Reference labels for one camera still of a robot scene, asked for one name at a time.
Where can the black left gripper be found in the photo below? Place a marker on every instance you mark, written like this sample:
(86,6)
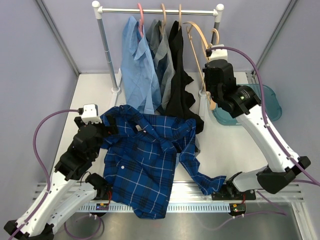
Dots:
(110,130)

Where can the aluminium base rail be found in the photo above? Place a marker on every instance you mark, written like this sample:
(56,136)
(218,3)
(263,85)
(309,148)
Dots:
(188,192)

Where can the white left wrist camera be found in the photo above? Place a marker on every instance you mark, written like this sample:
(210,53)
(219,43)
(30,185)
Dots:
(89,114)

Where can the teal transparent plastic tray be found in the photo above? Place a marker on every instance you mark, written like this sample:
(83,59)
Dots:
(272,108)

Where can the light blue shirt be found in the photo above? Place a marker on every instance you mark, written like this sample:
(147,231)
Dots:
(141,84)

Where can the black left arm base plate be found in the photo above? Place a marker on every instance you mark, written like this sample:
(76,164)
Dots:
(104,192)

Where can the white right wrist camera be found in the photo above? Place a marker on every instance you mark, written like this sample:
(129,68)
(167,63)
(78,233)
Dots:
(216,54)

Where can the blue plaid shirt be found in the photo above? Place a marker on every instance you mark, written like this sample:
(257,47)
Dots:
(141,159)

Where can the grey shirt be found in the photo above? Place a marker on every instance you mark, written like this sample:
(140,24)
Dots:
(162,59)

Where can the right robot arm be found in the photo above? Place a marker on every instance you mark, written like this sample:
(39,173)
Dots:
(243,104)

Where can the beige hanger with black shirt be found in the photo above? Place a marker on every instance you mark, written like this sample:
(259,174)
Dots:
(180,16)

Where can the white and chrome clothes rack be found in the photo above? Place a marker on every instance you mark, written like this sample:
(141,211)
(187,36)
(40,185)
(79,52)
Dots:
(99,10)

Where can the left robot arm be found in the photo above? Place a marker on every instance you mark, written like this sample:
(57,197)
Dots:
(50,210)

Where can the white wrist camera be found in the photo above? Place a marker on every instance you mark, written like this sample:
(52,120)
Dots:
(216,54)
(89,114)

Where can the light blue slotted cable duct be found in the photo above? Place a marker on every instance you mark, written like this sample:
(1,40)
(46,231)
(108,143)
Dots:
(202,207)

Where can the pink plastic hanger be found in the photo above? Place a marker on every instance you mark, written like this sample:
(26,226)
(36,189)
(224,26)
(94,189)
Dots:
(141,20)

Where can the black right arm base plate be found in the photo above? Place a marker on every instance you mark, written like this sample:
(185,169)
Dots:
(230,193)

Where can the beige hanger with grey shirt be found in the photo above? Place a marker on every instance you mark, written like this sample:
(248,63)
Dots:
(164,21)

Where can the black shirt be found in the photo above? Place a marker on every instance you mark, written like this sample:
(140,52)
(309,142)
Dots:
(180,100)

